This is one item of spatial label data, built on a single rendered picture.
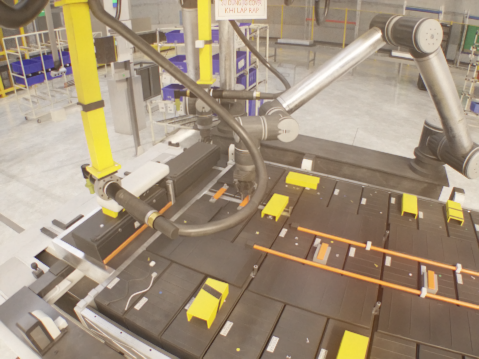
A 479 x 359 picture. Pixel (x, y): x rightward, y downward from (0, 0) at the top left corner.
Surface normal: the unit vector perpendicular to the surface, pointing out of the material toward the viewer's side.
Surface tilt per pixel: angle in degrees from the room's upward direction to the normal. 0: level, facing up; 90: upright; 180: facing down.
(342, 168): 90
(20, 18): 107
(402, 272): 0
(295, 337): 0
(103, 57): 90
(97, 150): 90
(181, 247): 0
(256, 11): 90
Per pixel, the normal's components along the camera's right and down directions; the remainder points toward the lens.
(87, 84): 0.77, 0.33
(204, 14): -0.15, 0.50
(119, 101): -0.43, 0.46
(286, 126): 0.22, 0.49
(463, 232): 0.00, -0.86
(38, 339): 0.90, 0.22
